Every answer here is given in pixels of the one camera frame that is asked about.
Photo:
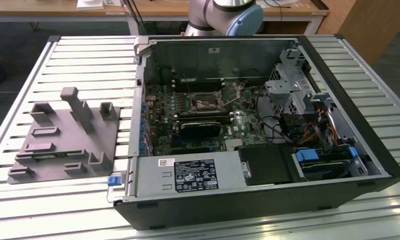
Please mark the thin metal locking lever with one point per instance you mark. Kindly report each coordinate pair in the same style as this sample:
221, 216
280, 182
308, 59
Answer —
188, 87
233, 100

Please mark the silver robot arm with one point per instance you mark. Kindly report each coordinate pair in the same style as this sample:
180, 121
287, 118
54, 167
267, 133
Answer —
203, 15

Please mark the CPU socket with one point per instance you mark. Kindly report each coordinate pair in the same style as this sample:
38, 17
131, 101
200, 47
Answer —
203, 102

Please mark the black graphics card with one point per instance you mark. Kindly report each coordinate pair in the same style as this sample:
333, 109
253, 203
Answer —
200, 130

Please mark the green motherboard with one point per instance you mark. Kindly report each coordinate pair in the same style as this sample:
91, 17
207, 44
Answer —
243, 122

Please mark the small silver heat sink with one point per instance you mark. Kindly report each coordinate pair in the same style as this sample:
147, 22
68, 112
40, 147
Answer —
235, 143

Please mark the silver power supply unit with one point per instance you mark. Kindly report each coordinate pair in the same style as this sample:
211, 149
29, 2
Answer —
149, 175

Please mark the silver metal drive cage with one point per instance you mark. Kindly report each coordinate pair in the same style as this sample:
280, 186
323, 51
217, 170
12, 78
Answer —
287, 105

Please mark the hard disk in blue carrier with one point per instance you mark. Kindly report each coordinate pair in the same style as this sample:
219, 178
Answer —
307, 155

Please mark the blue plastic latch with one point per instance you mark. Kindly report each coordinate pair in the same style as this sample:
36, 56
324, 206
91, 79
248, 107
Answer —
352, 153
113, 181

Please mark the black PC case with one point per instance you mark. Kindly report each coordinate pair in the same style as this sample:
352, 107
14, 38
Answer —
220, 212

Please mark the grey parts rack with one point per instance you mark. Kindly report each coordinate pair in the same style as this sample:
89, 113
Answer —
69, 140

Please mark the green RAM stick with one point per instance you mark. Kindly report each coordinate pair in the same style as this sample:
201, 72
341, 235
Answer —
48, 156

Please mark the small white box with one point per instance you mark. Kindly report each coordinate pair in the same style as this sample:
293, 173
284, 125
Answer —
115, 2

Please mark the wooden cabinet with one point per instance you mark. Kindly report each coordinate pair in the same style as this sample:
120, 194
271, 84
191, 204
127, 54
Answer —
369, 25

